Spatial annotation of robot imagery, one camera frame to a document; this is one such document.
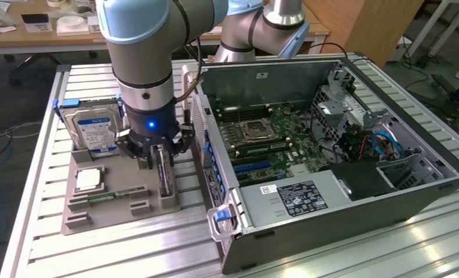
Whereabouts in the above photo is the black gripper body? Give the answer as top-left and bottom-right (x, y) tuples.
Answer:
(124, 98), (184, 159)

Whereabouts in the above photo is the green graphics card black shroud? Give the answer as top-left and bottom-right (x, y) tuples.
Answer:
(153, 143), (174, 200)

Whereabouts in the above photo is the grey parts rack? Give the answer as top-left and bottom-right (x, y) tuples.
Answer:
(60, 141), (182, 236)

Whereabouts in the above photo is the hard disk blue label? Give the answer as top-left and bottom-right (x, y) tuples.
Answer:
(52, 94), (126, 159)

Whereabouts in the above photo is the silver CPU chip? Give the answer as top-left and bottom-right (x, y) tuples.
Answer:
(76, 169), (102, 191)

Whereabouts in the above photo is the metal CPU socket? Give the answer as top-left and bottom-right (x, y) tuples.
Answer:
(241, 120), (275, 140)

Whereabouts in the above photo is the installed black RAM stick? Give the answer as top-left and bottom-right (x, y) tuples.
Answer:
(235, 143), (292, 159)
(232, 140), (287, 150)

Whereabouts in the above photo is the green RAM stick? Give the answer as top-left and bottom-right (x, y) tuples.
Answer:
(85, 186), (145, 203)

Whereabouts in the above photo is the blue expansion slot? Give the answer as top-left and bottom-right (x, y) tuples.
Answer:
(232, 161), (272, 174)

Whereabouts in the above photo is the green motherboard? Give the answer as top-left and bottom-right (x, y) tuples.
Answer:
(209, 103), (331, 186)

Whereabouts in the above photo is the grey power supply unit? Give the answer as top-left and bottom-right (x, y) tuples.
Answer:
(239, 169), (353, 228)

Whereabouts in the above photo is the small white labelled box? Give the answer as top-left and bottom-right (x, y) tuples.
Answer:
(86, 16), (102, 34)

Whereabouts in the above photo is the metal disk bay cage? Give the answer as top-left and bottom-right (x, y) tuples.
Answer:
(312, 68), (369, 140)

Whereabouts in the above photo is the black office chair base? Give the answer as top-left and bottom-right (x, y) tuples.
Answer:
(2, 52), (62, 86)

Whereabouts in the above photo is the white box round recess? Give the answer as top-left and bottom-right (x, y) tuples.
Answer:
(56, 16), (90, 38)

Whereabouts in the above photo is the wooden desk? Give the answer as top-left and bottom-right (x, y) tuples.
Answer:
(0, 0), (331, 56)

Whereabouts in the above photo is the white box black lid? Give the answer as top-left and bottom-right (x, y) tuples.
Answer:
(20, 13), (53, 33)

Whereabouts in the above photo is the black open PC case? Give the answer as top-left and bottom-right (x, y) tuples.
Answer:
(181, 56), (459, 275)

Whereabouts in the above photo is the wooden cabinet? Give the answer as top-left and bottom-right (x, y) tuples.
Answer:
(301, 0), (426, 68)

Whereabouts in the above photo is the blue data wire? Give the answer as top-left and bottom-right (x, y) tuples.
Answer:
(369, 130), (403, 160)

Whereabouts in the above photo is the grey plastic drive bracket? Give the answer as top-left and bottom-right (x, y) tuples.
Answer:
(375, 152), (426, 191)

